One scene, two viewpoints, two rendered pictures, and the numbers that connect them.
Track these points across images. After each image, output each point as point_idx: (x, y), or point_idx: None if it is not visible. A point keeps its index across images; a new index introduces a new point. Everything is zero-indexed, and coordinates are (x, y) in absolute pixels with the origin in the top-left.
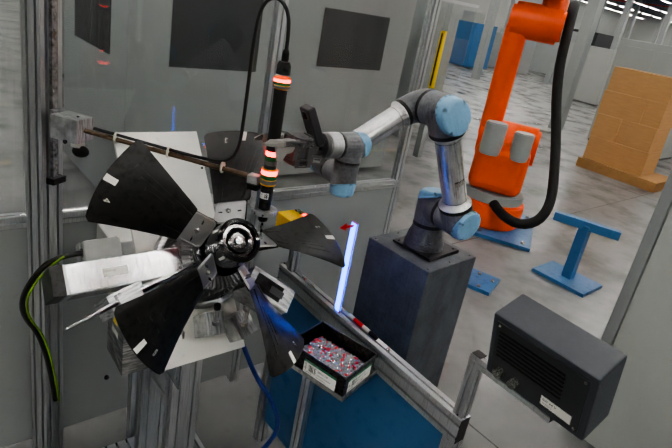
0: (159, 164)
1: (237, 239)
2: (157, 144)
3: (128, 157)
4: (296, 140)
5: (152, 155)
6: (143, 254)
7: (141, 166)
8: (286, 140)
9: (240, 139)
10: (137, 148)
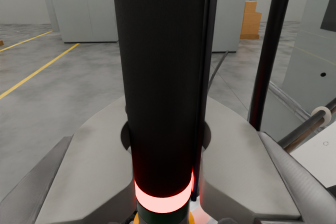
0: (210, 81)
1: (131, 223)
2: (334, 102)
3: (217, 64)
4: (48, 218)
5: (217, 69)
6: (200, 167)
7: (211, 77)
8: (86, 143)
9: (251, 107)
10: (222, 57)
